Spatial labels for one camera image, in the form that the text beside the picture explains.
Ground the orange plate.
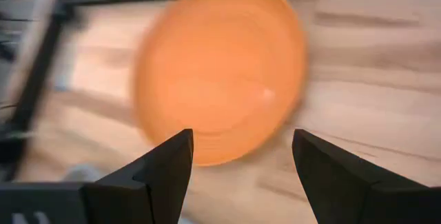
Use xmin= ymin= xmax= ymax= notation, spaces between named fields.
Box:
xmin=132 ymin=0 xmax=309 ymax=167

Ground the black aluminium table frame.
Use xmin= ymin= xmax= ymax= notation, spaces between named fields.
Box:
xmin=0 ymin=0 xmax=441 ymax=183

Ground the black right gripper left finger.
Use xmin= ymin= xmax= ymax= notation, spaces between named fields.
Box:
xmin=81 ymin=128 xmax=194 ymax=224

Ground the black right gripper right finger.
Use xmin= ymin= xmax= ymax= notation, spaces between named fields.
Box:
xmin=291 ymin=128 xmax=441 ymax=224

